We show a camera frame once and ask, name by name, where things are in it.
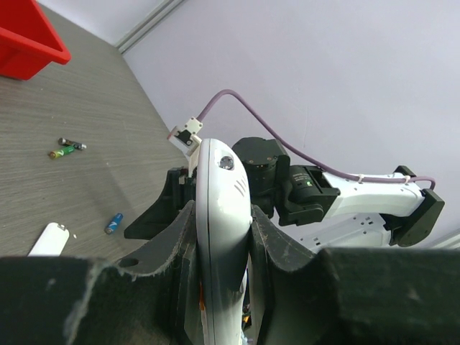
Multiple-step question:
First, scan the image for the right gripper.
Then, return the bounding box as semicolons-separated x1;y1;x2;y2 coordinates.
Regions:
124;167;196;240

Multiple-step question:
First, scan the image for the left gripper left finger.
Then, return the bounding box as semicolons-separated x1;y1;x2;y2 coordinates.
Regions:
1;202;201;344

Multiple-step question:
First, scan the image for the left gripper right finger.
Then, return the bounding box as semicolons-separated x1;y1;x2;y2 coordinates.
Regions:
249;206;459;344

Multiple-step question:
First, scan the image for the white remote control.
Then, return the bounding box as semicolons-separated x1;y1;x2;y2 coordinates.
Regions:
195;139;252;344

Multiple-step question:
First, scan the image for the white battery cover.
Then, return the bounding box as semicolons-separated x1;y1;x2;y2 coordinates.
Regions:
28;222;70;257

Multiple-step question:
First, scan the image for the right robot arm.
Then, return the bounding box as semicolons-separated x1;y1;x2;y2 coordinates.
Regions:
124;137;445;251

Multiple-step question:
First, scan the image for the green battery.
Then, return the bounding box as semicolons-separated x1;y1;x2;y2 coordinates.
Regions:
48;146;76;159

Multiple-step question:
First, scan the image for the black battery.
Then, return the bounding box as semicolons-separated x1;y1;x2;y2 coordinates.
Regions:
57;137;87;151

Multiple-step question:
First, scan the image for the red plastic tray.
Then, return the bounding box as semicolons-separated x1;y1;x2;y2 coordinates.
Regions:
1;0;71;81

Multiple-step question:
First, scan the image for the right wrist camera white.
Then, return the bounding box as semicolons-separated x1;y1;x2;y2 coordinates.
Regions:
167;117;203;178

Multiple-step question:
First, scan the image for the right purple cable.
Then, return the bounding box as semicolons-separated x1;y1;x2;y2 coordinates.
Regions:
195;89;438;190

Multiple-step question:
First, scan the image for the aluminium frame rail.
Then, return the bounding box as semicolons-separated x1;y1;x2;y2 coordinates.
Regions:
114;0;185;55

